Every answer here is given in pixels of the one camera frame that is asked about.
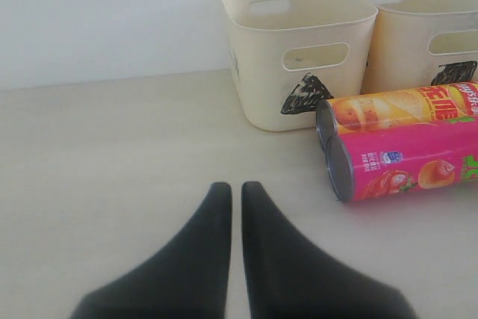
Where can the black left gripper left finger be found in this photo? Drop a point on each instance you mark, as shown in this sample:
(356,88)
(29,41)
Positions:
(187,278)

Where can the yellow Lays chip can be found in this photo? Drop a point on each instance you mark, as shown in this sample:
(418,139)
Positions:
(378,111)

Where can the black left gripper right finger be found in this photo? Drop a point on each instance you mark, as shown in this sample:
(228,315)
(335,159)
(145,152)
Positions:
(287,276)

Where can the cream bin with triangle mark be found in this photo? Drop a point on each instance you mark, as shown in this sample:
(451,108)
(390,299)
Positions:
(287,55)

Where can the pink Lays chip can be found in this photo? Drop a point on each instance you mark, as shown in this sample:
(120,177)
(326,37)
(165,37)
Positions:
(420,156)

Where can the cream bin with square mark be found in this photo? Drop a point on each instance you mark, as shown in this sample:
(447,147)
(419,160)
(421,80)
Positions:
(419,43)

